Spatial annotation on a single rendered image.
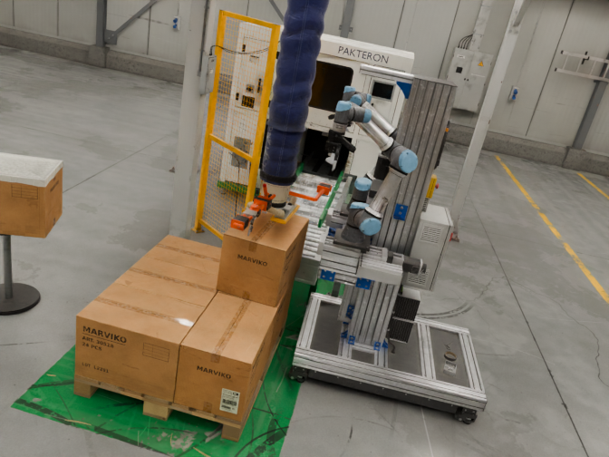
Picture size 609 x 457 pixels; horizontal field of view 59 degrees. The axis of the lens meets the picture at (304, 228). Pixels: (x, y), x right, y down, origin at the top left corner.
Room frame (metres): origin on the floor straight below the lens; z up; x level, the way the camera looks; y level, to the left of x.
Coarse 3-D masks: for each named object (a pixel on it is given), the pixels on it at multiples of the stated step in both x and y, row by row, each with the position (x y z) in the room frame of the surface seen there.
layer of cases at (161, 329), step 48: (144, 288) 2.79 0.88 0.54; (192, 288) 2.90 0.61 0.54; (288, 288) 3.23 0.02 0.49; (96, 336) 2.38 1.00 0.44; (144, 336) 2.35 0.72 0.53; (192, 336) 2.41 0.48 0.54; (240, 336) 2.50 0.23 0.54; (144, 384) 2.35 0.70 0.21; (192, 384) 2.32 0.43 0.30; (240, 384) 2.29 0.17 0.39
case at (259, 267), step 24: (264, 216) 3.33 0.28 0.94; (240, 240) 2.92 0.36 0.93; (264, 240) 2.95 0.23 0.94; (288, 240) 3.02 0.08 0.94; (240, 264) 2.91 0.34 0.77; (264, 264) 2.89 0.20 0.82; (288, 264) 3.03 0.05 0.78; (216, 288) 2.94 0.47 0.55; (240, 288) 2.91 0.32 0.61; (264, 288) 2.88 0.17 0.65
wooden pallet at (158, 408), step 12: (264, 372) 2.81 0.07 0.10; (84, 384) 2.39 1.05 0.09; (96, 384) 2.38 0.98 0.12; (108, 384) 2.37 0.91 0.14; (84, 396) 2.38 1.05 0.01; (132, 396) 2.35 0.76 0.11; (144, 396) 2.35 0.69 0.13; (252, 396) 2.51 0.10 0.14; (144, 408) 2.34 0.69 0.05; (156, 408) 2.34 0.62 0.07; (168, 408) 2.34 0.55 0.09; (180, 408) 2.32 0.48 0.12; (192, 408) 2.34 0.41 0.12; (216, 420) 2.30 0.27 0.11; (228, 420) 2.29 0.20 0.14; (228, 432) 2.29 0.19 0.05; (240, 432) 2.31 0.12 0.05
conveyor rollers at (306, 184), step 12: (300, 180) 5.49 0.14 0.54; (312, 180) 5.57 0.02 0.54; (324, 180) 5.65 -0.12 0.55; (336, 180) 5.73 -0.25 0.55; (300, 192) 5.13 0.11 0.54; (312, 192) 5.20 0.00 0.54; (300, 204) 4.77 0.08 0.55; (312, 204) 4.84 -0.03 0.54; (324, 204) 4.92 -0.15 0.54; (312, 216) 4.56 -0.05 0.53; (312, 228) 4.23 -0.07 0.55; (324, 228) 4.29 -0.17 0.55; (312, 240) 4.02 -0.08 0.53; (312, 252) 3.76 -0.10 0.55
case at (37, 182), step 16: (0, 160) 3.17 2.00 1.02; (16, 160) 3.23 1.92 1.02; (32, 160) 3.28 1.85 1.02; (48, 160) 3.34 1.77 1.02; (0, 176) 2.96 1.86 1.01; (16, 176) 2.98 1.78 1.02; (32, 176) 3.03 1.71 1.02; (48, 176) 3.08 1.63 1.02; (0, 192) 2.96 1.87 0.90; (16, 192) 2.98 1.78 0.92; (32, 192) 3.00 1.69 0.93; (48, 192) 3.08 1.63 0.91; (0, 208) 2.96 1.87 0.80; (16, 208) 2.98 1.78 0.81; (32, 208) 3.00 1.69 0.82; (48, 208) 3.08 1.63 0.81; (0, 224) 2.96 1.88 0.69; (16, 224) 2.98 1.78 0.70; (32, 224) 3.00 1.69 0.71; (48, 224) 3.08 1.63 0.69
